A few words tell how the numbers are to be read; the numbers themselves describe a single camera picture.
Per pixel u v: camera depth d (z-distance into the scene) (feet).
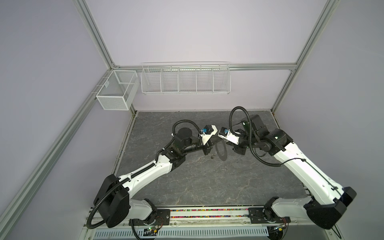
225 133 1.94
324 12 2.38
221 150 1.89
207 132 1.90
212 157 2.74
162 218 2.41
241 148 2.03
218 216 2.48
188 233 5.16
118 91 3.31
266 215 2.14
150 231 2.37
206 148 2.02
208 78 3.42
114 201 1.32
